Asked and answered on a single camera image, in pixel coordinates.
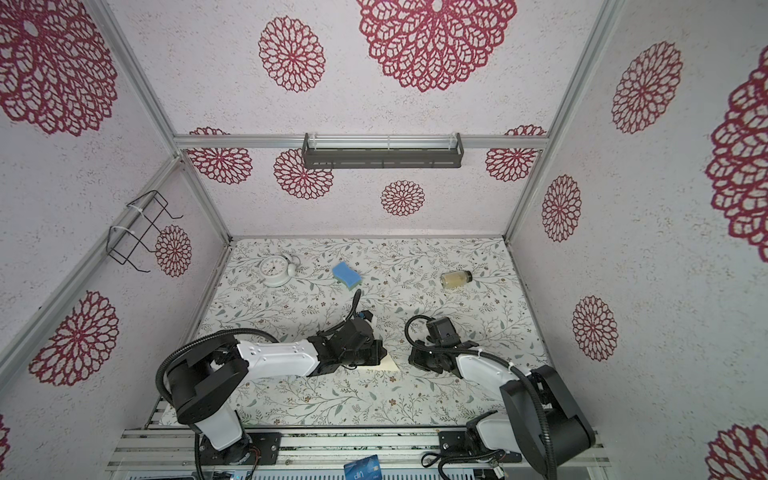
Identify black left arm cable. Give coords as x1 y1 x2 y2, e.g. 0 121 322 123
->
154 289 364 409

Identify blue yellow sponge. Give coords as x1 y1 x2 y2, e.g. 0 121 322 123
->
332 262 362 290

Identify black wire wall basket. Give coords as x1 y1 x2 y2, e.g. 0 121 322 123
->
105 189 184 274

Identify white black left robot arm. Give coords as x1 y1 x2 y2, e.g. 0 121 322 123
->
155 311 388 453

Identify glass jar with black lid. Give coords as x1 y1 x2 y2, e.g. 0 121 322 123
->
440 270 473 290

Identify blue card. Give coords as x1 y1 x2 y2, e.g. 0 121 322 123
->
343 455 383 480

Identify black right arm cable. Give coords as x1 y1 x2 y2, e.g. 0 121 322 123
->
403 314 559 480

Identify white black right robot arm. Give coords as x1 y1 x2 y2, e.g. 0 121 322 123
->
404 315 597 479

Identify cream square paper sheet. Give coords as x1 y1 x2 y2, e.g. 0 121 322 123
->
357 354 400 372

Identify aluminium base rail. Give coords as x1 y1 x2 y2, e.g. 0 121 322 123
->
107 425 612 480

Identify white alarm clock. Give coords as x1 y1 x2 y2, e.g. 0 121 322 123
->
258 254 301 288

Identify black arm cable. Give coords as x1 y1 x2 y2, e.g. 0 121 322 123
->
154 289 364 409
403 314 559 480

